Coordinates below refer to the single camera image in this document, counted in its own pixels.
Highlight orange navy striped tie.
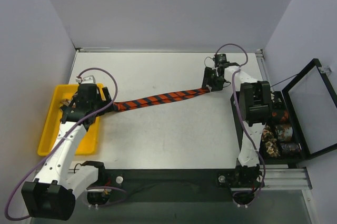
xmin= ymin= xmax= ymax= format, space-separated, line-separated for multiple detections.
xmin=113 ymin=87 xmax=210 ymax=112

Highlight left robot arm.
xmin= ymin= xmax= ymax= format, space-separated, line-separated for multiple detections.
xmin=21 ymin=83 xmax=111 ymax=220

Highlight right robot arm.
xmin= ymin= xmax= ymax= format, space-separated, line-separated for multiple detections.
xmin=202 ymin=63 xmax=272 ymax=187

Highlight brown floral tie in tray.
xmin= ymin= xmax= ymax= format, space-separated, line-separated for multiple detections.
xmin=61 ymin=99 xmax=73 ymax=106

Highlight yellow plastic tray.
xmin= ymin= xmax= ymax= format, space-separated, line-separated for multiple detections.
xmin=37 ymin=84 xmax=100 ymax=157

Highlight brown floral rolled tie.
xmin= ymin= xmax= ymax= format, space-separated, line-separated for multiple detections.
xmin=261 ymin=125 xmax=280 ymax=158

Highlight blue orange rolled tie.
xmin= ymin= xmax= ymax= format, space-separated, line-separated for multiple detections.
xmin=274 ymin=124 xmax=293 ymax=143

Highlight black tie storage box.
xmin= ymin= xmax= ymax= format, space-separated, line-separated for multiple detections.
xmin=230 ymin=91 xmax=311 ymax=160

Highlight black framed glass box lid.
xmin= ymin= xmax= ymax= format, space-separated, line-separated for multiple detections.
xmin=282 ymin=59 xmax=336 ymax=160

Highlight dark rolled tie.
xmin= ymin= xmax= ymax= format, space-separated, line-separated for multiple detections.
xmin=280 ymin=142 xmax=301 ymax=155

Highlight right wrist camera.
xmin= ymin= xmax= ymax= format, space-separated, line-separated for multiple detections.
xmin=213 ymin=53 xmax=229 ymax=67

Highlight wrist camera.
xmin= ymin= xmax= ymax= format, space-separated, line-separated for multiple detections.
xmin=75 ymin=75 xmax=96 ymax=84
xmin=213 ymin=53 xmax=229 ymax=67

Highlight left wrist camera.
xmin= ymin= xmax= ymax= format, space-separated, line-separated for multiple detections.
xmin=75 ymin=75 xmax=96 ymax=84

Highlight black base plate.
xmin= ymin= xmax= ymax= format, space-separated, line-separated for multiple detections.
xmin=87 ymin=168 xmax=264 ymax=206

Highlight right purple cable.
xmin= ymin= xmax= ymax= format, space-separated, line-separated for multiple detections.
xmin=215 ymin=43 xmax=267 ymax=206

